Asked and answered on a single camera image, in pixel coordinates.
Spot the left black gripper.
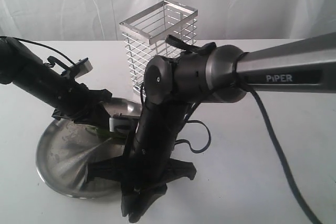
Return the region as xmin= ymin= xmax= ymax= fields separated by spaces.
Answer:
xmin=51 ymin=84 xmax=112 ymax=130

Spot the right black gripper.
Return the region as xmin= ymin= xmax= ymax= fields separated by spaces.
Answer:
xmin=85 ymin=150 xmax=196 ymax=208

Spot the dark green zucchini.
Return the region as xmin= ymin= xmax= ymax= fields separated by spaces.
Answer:
xmin=85 ymin=126 xmax=126 ymax=140

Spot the round stainless steel plate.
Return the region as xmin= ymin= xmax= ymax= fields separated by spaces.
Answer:
xmin=35 ymin=97 xmax=144 ymax=198

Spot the chrome wire utensil rack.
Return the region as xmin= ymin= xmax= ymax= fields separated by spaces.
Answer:
xmin=119 ymin=0 xmax=198 ymax=95

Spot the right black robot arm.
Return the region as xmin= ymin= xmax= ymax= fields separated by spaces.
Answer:
xmin=87 ymin=33 xmax=335 ymax=211

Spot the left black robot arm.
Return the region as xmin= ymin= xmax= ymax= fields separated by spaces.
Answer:
xmin=1 ymin=37 xmax=112 ymax=130

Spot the white backdrop curtain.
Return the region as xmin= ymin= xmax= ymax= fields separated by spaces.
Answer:
xmin=1 ymin=0 xmax=335 ymax=41

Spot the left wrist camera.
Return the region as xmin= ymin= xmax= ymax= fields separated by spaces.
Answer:
xmin=61 ymin=58 xmax=93 ymax=79

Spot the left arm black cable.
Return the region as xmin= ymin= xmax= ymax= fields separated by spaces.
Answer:
xmin=0 ymin=36 xmax=77 ymax=69

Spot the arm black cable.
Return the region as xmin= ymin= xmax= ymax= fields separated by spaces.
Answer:
xmin=173 ymin=87 xmax=323 ymax=224
xmin=0 ymin=36 xmax=77 ymax=69

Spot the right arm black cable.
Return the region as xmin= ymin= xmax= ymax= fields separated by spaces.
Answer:
xmin=173 ymin=87 xmax=323 ymax=224

